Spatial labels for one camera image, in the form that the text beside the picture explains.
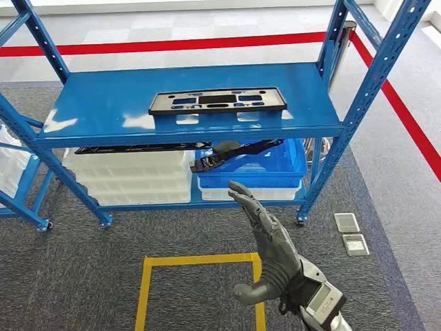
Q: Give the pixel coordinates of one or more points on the blue plastic bin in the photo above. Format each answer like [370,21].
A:
[261,169]

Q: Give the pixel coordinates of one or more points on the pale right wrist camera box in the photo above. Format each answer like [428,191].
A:
[323,301]

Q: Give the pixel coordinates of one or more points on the black plastic panel part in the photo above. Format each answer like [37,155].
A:
[217,106]

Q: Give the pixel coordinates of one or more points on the metal floor outlet box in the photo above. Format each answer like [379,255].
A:
[346,222]
[355,245]

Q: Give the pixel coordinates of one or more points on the black ribbed plastic part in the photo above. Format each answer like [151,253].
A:
[220,157]

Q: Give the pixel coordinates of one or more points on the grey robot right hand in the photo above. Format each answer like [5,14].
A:
[275,251]

